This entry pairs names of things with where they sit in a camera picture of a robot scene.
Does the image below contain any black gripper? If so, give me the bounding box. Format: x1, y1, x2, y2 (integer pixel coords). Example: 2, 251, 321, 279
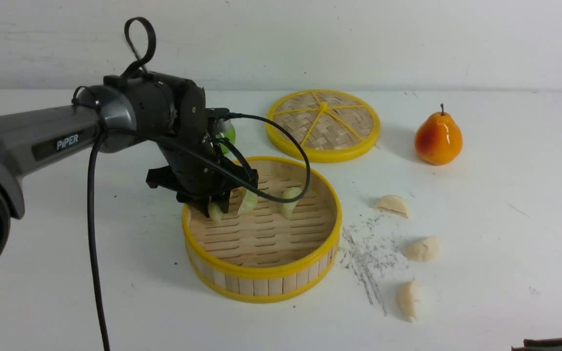
146, 108, 259, 218

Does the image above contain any green dumpling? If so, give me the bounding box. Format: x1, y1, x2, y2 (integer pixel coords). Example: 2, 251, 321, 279
280, 187, 303, 220
208, 202, 224, 224
237, 188, 258, 216

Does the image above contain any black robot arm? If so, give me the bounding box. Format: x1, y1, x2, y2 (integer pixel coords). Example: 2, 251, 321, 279
0, 71, 259, 256

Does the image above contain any yellow-rimmed bamboo steamer tray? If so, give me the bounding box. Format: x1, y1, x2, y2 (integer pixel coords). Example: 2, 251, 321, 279
181, 169, 342, 304

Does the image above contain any yellow-rimmed woven steamer lid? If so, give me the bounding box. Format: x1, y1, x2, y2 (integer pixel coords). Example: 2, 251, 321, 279
266, 89, 381, 163

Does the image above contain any green toy watermelon ball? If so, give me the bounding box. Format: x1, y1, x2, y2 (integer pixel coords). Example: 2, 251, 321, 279
214, 119, 236, 154

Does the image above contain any white dumpling upper right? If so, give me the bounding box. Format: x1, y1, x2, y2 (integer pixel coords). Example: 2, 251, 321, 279
374, 194, 410, 218

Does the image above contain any white dumpling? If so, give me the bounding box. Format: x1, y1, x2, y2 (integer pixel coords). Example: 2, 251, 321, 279
374, 194, 410, 218
396, 281, 420, 323
402, 236, 442, 262

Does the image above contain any white dumpling lower right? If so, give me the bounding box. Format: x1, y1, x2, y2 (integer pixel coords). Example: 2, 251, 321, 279
396, 281, 420, 323

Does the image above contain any white dumpling middle right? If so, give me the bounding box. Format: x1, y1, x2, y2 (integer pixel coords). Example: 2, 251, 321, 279
402, 236, 442, 262

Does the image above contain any orange toy pear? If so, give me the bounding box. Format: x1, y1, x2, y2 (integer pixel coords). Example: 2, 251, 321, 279
414, 103, 463, 166

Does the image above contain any dark object bottom right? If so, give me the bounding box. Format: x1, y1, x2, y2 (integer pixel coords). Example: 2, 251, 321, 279
511, 338, 562, 351

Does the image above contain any black cable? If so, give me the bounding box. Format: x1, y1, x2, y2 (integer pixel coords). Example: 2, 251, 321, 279
71, 17, 311, 351

